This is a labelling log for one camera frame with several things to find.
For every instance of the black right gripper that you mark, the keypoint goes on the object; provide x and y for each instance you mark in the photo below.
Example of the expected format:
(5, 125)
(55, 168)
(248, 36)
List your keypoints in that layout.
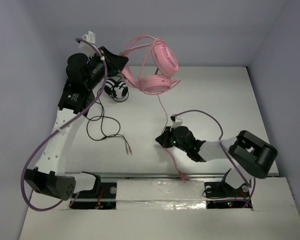
(164, 139)

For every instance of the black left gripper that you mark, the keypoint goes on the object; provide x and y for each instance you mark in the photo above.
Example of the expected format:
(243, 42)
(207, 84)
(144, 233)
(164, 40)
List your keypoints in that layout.
(106, 62)

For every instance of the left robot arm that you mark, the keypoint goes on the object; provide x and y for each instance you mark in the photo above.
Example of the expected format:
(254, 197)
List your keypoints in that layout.
(48, 176)

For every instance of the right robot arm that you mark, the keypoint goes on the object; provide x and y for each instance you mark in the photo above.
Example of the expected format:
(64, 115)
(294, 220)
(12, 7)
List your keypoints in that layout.
(250, 156)

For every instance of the white black headphones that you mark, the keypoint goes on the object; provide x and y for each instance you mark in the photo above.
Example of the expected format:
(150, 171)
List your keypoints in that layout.
(117, 90)

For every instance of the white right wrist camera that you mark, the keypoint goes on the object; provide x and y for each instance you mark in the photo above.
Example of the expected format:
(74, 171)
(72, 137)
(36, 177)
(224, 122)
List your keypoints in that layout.
(176, 121)

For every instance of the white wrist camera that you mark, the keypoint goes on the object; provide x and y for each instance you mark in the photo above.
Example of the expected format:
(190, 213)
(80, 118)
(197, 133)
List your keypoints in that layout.
(89, 37)
(176, 121)

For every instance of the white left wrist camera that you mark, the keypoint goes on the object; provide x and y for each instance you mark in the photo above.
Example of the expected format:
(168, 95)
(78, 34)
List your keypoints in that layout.
(89, 37)

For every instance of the metal base rail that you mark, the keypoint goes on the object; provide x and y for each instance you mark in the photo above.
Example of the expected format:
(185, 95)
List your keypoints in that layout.
(152, 174)

